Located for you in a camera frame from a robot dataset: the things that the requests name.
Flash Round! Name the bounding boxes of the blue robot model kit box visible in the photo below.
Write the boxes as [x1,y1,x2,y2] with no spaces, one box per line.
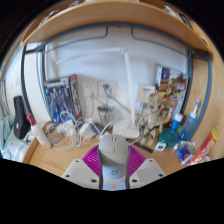
[42,73,83,125]

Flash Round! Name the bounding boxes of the white charger adapter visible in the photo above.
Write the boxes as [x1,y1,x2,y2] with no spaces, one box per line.
[79,121,96,139]

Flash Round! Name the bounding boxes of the teal round tin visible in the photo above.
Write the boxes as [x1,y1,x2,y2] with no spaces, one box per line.
[157,128,179,149]

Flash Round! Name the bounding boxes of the blue plaid bed sheet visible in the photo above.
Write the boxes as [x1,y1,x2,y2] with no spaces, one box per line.
[0,133,34,161]

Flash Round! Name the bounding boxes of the clear blue spray bottle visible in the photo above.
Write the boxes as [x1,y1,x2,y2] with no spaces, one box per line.
[178,98,201,141]

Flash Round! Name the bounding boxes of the brown robot figure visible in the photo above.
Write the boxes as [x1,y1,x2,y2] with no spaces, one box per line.
[163,79,183,108]

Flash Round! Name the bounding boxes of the beige wall box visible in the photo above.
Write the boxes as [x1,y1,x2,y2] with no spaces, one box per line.
[136,83,156,103]

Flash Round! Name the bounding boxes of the teal blanket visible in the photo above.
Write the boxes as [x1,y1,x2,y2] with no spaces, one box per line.
[0,114,16,144]

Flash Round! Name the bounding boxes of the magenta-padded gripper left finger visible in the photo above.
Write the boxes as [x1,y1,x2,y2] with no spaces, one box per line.
[61,145,102,190]

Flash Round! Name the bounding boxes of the tangled white cables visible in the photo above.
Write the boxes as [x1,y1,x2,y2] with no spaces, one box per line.
[43,111,114,149]

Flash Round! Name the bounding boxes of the red yellow snack can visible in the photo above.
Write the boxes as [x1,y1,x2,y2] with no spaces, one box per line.
[188,128,220,166]

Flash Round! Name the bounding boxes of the white bottle with red cap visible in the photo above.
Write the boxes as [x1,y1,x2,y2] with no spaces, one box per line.
[26,113,53,149]

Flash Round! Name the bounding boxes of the clear glass cup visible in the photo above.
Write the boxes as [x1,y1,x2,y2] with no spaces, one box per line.
[97,103,115,126]

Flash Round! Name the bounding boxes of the blue refill pouch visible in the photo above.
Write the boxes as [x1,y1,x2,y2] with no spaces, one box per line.
[174,141,196,165]

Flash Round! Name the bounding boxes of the black ruler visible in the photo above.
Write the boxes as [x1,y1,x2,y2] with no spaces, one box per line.
[133,141,155,154]

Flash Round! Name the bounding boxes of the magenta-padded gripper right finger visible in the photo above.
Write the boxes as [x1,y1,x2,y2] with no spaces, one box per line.
[125,145,167,191]

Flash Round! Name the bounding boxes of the grey computer mouse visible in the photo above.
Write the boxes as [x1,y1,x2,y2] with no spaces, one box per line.
[97,133,130,184]

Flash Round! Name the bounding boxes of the grey metal desk frame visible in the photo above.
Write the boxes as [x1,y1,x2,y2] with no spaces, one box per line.
[19,23,214,141]

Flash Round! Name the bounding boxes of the colourful printed box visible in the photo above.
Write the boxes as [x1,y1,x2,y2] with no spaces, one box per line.
[154,64,188,114]

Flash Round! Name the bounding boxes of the white desk lamp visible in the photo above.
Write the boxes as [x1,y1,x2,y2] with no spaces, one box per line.
[54,46,141,139]

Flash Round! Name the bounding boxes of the blue and white tube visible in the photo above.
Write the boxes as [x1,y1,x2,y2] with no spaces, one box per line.
[170,112,184,133]

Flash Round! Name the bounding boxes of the white wall socket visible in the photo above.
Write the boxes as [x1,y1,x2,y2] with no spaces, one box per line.
[98,81,118,98]
[81,81,98,98]

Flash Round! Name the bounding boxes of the small white square clock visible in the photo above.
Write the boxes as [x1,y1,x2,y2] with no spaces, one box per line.
[154,141,167,152]

